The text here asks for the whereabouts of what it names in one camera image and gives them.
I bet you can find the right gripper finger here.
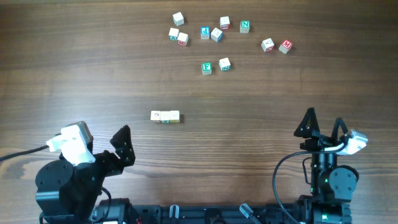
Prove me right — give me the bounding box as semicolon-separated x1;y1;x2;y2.
294;108;320;138
331;118;348;144

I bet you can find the white block red picture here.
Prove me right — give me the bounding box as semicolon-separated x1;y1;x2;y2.
150;111;161;123

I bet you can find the white block yellow X side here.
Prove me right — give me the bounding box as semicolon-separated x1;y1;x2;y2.
160;111;170;123

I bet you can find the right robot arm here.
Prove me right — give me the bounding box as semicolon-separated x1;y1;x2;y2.
293;108;359;224

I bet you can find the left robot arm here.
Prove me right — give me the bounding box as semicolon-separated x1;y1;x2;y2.
35;121;136;223

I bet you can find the red letter M block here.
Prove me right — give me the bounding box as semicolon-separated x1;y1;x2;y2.
279;40;293;54

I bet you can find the white block red side right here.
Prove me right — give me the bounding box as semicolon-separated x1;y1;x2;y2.
261;38;275;52

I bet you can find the white block teal N side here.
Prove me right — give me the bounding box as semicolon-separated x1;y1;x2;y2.
219;57;231;72

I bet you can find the green letter F block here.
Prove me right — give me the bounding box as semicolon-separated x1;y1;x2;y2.
201;62;212;75

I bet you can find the white block red M side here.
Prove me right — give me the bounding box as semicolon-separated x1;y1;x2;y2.
177;32;189;46

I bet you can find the white block green side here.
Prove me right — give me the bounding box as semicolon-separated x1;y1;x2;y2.
169;28;179;41

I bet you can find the green letter N block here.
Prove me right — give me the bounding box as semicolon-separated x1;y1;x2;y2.
239;20;251;34

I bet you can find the white block blue side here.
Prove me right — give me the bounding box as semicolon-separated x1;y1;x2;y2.
210;27;223;42

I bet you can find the plain white wooden block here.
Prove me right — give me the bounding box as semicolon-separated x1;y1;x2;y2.
172;12;185;26

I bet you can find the white block red side top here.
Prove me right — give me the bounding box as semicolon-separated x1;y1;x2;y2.
220;16;231;30

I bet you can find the blue letter P block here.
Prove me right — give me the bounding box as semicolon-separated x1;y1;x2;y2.
200;26;210;39

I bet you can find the right black camera cable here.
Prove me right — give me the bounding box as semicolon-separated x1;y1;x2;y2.
272;141;348;224

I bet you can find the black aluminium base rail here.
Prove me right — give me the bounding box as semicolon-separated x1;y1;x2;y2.
90;203;353;224

